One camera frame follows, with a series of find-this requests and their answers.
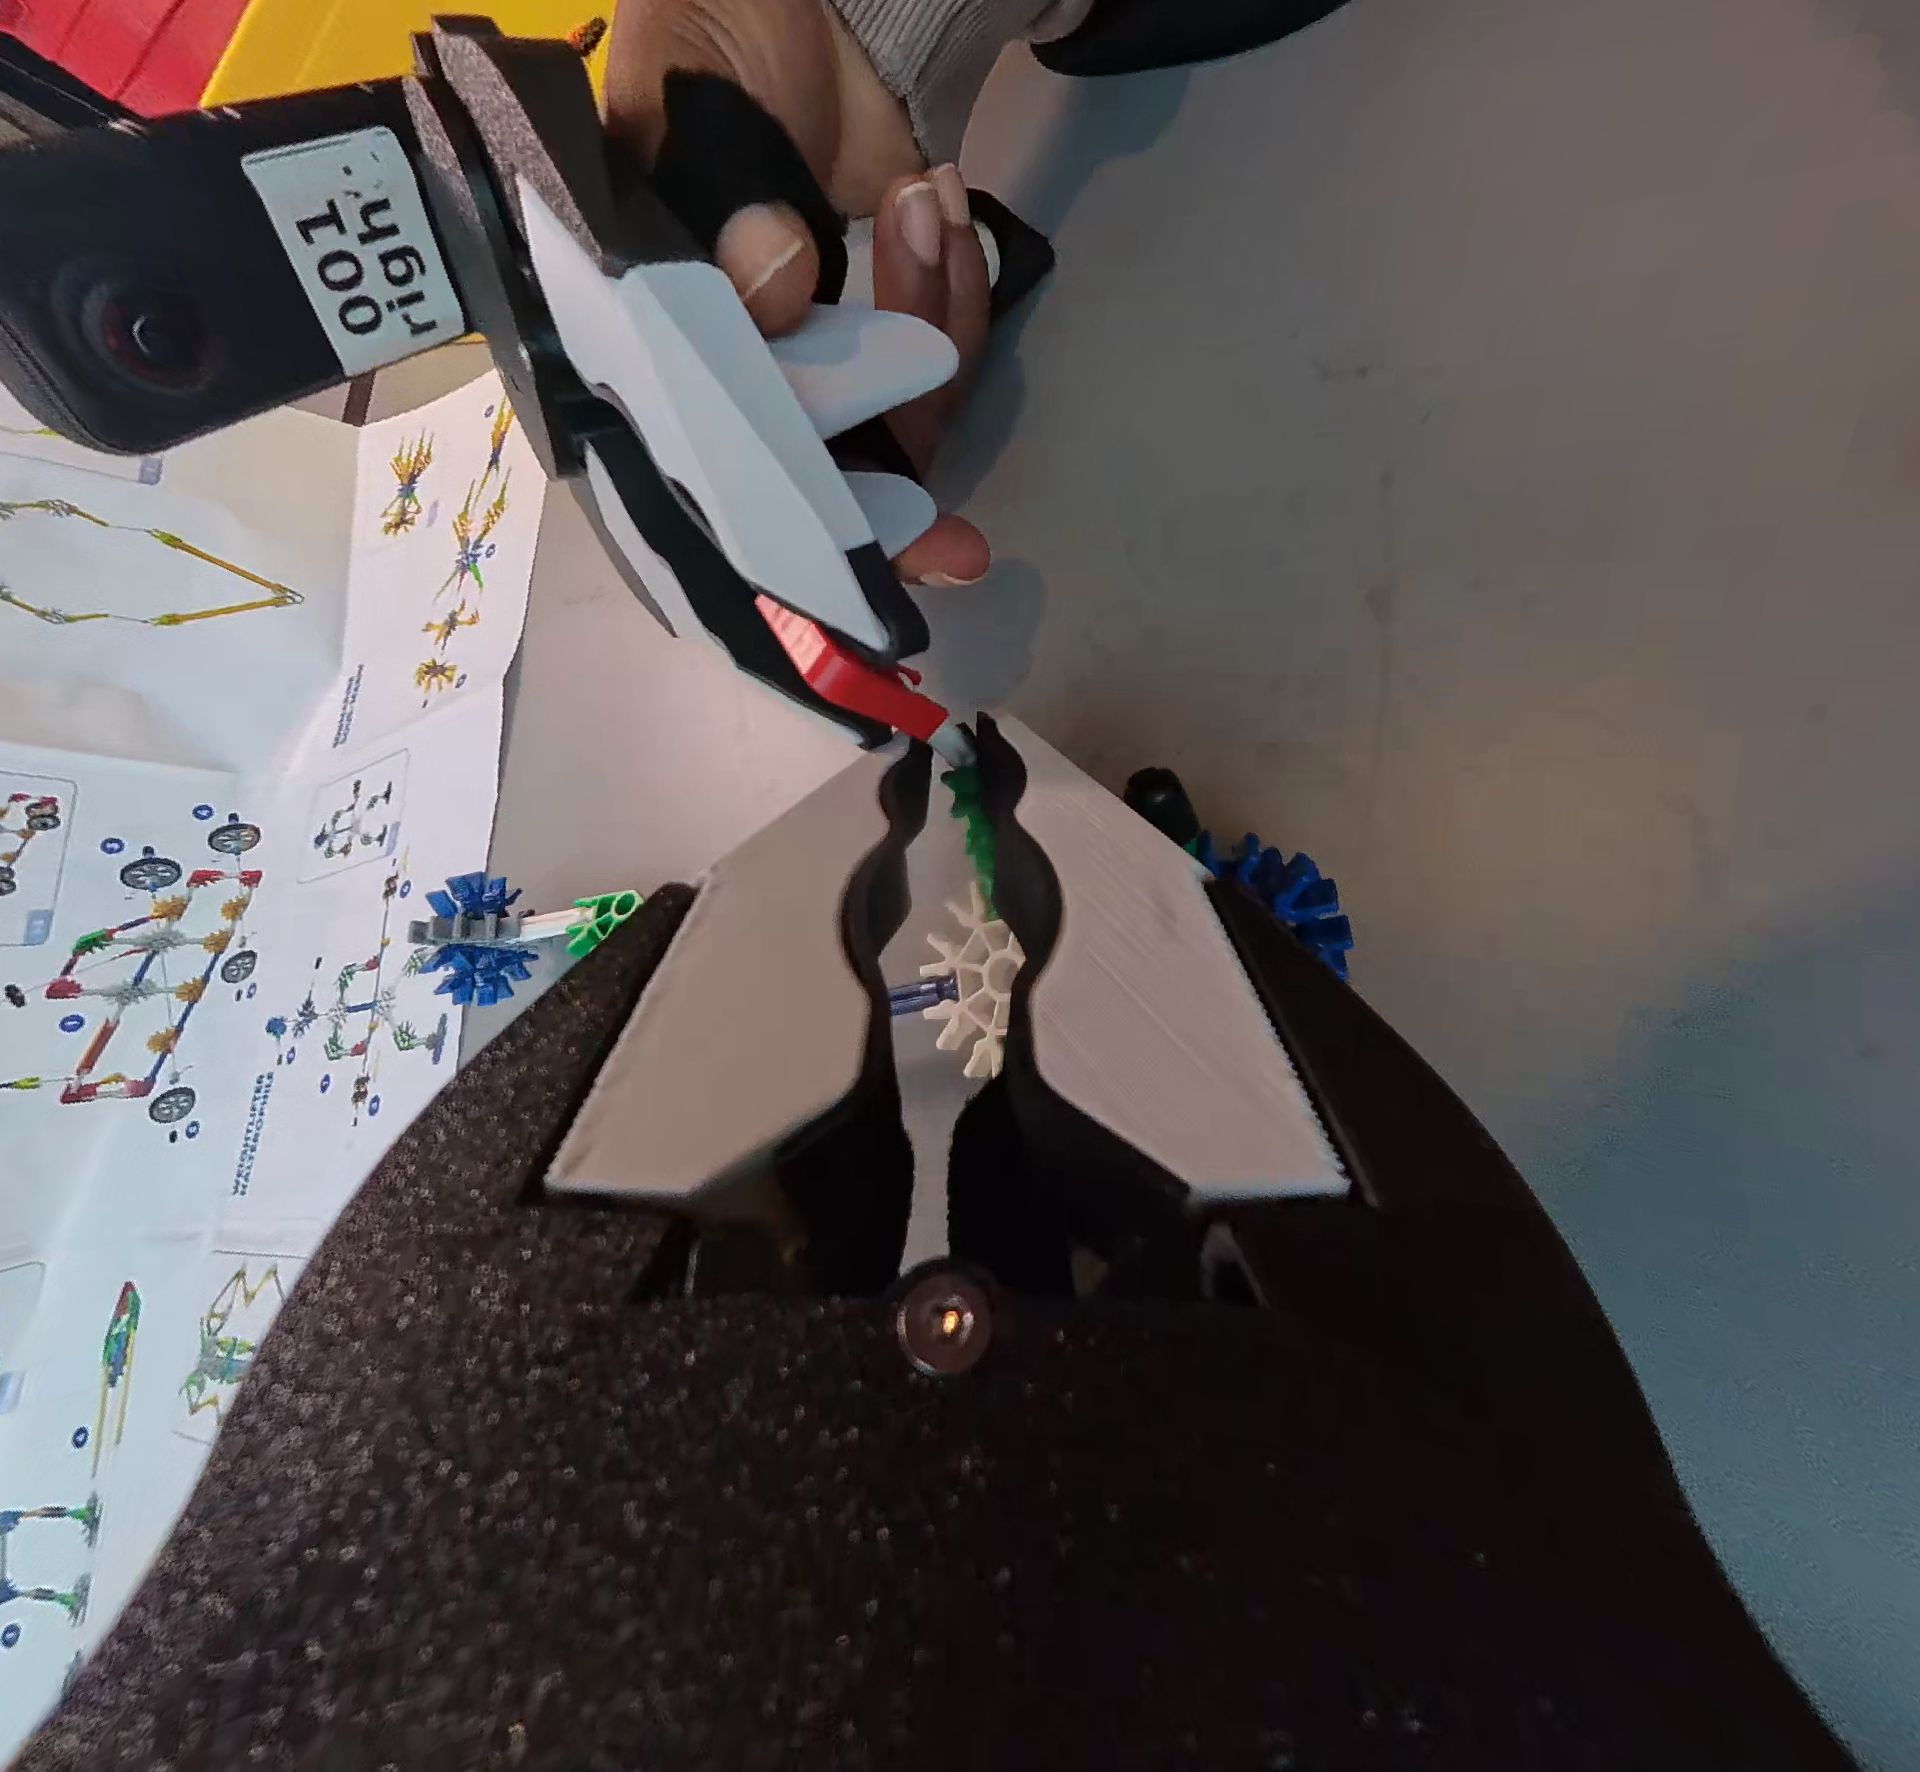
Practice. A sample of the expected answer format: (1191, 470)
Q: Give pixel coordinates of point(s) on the colourful rod connector toy model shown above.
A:
(967, 979)

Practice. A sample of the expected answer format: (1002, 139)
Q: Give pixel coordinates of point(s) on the red toy connector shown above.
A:
(840, 668)

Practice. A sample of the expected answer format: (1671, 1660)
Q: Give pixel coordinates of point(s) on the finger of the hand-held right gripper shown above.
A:
(707, 589)
(707, 408)

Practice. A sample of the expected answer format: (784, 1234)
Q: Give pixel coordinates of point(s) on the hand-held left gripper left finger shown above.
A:
(720, 1053)

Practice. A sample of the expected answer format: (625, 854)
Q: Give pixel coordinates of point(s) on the person's right hand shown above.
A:
(751, 3)

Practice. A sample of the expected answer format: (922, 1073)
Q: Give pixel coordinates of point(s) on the white building instruction sheet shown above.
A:
(180, 752)

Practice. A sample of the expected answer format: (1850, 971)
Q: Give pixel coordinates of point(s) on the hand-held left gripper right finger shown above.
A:
(1186, 1053)

